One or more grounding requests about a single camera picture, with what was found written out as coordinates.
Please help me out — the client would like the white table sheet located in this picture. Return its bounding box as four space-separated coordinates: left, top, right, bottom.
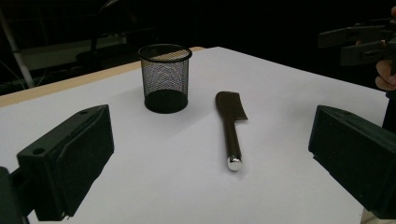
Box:
0 46 390 224

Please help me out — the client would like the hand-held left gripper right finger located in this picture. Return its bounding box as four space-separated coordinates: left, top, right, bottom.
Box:
307 105 396 220

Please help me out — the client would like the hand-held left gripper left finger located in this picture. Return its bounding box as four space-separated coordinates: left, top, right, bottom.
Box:
16 104 116 222

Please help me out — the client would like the black mesh pen holder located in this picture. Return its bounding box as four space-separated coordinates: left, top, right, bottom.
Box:
137 43 193 115

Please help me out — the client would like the white desk leg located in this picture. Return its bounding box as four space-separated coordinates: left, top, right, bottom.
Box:
0 8 35 89

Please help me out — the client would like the light wooden table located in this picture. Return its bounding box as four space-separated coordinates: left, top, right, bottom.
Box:
0 46 206 109

